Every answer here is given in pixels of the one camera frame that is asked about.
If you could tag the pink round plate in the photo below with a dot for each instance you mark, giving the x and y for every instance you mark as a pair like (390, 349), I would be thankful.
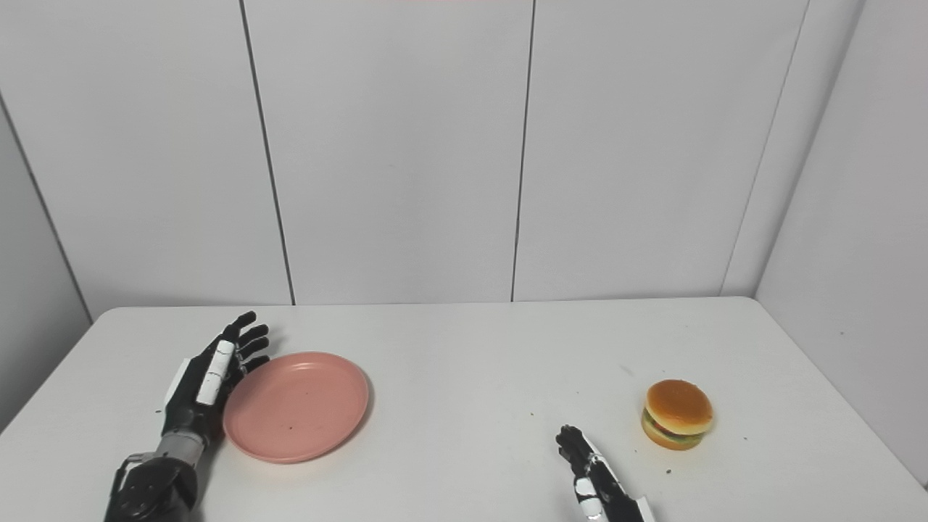
(296, 406)

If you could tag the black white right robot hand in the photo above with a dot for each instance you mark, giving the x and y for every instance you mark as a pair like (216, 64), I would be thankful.
(598, 482)

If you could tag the toy hamburger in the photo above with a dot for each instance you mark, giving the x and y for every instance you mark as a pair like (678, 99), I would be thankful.
(678, 415)

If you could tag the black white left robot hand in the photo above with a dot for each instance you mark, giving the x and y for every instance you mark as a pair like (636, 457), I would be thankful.
(203, 388)

